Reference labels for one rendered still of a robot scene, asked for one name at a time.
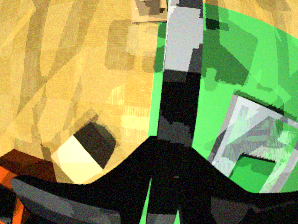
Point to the green flat mat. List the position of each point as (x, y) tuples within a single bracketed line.
[(244, 57)]

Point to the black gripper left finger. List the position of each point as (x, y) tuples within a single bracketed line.
[(118, 197)]

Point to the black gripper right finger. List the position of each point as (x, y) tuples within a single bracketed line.
[(209, 197)]

